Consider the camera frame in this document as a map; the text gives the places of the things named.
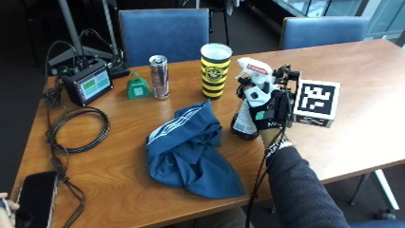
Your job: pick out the white and black spray bottle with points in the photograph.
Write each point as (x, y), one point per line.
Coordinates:
(244, 122)

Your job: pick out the yellow black striped cup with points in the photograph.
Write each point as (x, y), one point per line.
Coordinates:
(215, 72)

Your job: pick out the white marker cube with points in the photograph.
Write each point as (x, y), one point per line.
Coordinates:
(316, 102)

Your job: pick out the black and white wristband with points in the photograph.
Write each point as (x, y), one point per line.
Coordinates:
(279, 145)

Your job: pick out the silver drink can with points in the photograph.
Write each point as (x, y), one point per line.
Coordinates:
(160, 79)

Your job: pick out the blue cloth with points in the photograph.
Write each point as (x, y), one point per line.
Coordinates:
(189, 152)

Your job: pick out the blue chair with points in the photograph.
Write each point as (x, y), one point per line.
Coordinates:
(164, 34)
(323, 31)

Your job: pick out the small green bell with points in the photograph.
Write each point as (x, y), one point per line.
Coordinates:
(139, 88)

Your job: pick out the black device with screen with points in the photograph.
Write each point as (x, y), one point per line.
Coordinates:
(89, 84)

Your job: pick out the white table leg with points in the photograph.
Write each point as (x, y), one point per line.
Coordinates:
(385, 190)

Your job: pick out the grey tripod stand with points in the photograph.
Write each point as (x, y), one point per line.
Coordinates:
(80, 38)

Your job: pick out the black smartphone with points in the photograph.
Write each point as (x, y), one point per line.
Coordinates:
(37, 199)

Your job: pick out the black glove camera mount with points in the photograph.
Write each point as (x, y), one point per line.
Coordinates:
(285, 76)

